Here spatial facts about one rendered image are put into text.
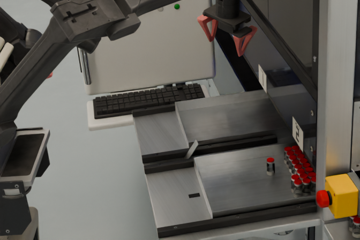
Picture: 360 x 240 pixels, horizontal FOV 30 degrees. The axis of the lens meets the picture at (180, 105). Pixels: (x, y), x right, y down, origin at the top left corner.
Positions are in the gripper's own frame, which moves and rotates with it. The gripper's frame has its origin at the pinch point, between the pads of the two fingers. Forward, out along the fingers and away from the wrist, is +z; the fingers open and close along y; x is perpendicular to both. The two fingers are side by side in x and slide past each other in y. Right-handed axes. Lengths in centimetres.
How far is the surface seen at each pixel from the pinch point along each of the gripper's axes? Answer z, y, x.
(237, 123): 41.6, 10.1, -18.6
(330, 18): -19.5, -28.7, 0.9
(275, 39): 7.4, 0.0, -20.4
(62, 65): 176, 247, -111
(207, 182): 37.4, -3.9, 10.4
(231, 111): 43, 17, -23
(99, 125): 56, 55, 1
